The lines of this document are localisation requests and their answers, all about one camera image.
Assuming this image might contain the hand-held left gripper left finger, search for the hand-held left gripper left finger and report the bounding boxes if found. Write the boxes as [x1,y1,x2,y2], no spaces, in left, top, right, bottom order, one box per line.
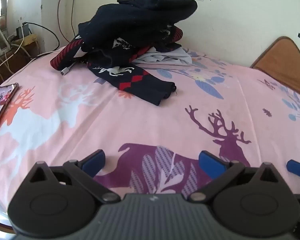
[27,149,121,204]

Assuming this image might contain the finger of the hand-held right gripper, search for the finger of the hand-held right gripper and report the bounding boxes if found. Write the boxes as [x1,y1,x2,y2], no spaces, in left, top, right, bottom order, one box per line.
[286,159,300,181]

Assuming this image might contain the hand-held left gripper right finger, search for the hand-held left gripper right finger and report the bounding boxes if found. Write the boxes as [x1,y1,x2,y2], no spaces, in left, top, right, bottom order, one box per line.
[188,151,278,203]

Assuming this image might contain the pink printed bedsheet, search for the pink printed bedsheet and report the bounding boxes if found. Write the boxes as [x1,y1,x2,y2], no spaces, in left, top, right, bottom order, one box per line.
[0,44,300,205]

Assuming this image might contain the navy reindeer pattern sweater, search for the navy reindeer pattern sweater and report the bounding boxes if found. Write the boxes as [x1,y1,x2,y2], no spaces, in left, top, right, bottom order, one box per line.
[50,26,184,107]

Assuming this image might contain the brown wooden headboard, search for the brown wooden headboard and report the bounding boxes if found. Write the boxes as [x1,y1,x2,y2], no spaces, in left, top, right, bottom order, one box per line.
[250,36,300,98]

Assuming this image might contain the smartphone with red case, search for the smartphone with red case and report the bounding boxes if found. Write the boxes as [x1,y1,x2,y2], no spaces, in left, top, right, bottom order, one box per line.
[0,83,20,143]

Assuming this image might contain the pale grey cloth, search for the pale grey cloth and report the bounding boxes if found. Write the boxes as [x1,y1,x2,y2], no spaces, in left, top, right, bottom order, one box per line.
[133,47,193,67]

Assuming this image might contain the wooden side table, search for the wooden side table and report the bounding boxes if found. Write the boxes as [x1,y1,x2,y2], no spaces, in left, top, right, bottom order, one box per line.
[0,34,39,85]

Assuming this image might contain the black charger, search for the black charger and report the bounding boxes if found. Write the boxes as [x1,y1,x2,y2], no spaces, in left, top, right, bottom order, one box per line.
[16,22,31,40]

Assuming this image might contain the plain navy knit garment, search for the plain navy knit garment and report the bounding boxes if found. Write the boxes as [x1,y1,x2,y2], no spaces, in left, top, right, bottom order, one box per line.
[78,0,198,52]

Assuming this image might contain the white router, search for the white router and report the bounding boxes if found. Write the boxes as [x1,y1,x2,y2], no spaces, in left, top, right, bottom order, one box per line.
[0,15,12,57]

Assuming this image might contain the silver plug cable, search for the silver plug cable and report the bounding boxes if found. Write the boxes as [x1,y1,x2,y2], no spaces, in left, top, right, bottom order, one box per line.
[60,59,78,77]

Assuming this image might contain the white cable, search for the white cable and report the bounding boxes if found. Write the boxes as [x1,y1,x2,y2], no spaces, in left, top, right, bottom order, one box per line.
[0,36,32,83]

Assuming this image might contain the black cable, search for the black cable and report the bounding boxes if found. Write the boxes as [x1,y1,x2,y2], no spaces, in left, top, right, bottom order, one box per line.
[22,21,61,60]

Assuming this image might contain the thin brown wall cable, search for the thin brown wall cable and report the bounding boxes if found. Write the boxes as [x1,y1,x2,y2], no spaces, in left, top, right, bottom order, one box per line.
[57,0,77,43]

